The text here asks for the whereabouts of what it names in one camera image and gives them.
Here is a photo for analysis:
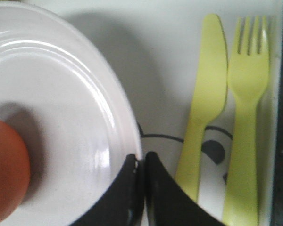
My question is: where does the orange mandarin fruit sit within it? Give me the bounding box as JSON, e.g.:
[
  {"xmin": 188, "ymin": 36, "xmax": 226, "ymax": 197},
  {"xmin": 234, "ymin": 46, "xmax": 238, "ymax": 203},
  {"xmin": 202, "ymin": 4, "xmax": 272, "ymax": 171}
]
[{"xmin": 0, "ymin": 121, "xmax": 30, "ymax": 222}]

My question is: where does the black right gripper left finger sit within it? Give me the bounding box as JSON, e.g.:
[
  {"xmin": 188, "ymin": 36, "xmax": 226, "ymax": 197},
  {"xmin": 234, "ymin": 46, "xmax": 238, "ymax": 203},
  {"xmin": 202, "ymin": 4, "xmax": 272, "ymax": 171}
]
[{"xmin": 73, "ymin": 154, "xmax": 144, "ymax": 226}]

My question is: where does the yellow plastic fork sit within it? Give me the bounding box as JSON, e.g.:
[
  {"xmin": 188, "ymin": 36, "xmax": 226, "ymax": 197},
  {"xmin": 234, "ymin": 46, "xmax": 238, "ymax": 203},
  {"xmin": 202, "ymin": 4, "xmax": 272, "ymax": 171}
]
[{"xmin": 222, "ymin": 16, "xmax": 270, "ymax": 226}]

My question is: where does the yellow plastic knife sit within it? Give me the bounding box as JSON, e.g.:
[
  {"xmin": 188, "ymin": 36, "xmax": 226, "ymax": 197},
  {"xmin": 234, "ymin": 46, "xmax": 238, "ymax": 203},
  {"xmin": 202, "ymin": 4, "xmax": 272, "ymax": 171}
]
[{"xmin": 175, "ymin": 14, "xmax": 228, "ymax": 202}]

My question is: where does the white round plate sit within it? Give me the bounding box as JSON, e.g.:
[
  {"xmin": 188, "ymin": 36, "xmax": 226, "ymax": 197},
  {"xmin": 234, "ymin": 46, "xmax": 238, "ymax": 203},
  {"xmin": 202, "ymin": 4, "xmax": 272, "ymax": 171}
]
[{"xmin": 0, "ymin": 2, "xmax": 142, "ymax": 226}]

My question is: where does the white rectangular tray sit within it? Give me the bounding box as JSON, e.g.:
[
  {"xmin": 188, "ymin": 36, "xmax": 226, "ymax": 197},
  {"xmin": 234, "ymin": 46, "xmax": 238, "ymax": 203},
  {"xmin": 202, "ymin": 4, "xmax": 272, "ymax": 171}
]
[{"xmin": 30, "ymin": 0, "xmax": 283, "ymax": 226}]

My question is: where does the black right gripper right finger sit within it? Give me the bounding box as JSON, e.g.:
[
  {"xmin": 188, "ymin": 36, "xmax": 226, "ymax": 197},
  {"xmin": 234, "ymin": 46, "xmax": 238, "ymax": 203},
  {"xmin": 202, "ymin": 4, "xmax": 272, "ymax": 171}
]
[{"xmin": 144, "ymin": 152, "xmax": 223, "ymax": 226}]

